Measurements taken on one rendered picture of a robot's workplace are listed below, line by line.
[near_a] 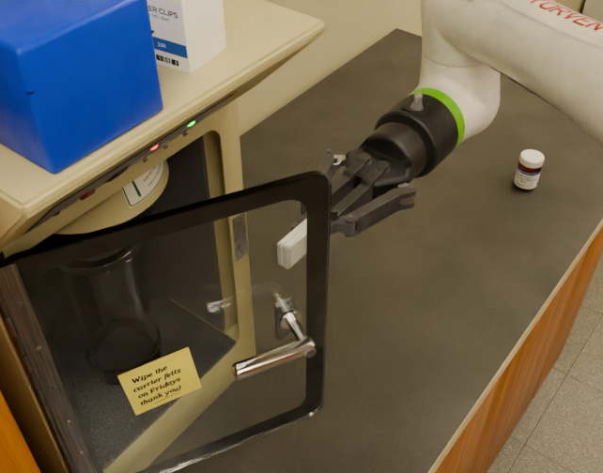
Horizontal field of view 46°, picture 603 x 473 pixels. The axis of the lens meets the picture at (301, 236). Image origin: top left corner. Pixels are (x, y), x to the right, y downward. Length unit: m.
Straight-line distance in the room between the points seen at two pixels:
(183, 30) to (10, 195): 0.18
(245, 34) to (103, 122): 0.18
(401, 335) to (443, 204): 0.33
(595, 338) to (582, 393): 0.24
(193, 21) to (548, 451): 1.82
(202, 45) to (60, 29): 0.15
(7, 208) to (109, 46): 0.12
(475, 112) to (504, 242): 0.41
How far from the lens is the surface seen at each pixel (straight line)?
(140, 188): 0.74
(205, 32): 0.58
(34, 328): 0.67
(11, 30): 0.46
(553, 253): 1.30
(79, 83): 0.47
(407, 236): 1.27
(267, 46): 0.61
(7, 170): 0.50
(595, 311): 2.58
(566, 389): 2.33
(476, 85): 0.93
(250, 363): 0.73
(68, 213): 0.66
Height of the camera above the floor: 1.79
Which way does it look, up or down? 43 degrees down
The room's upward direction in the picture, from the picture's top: straight up
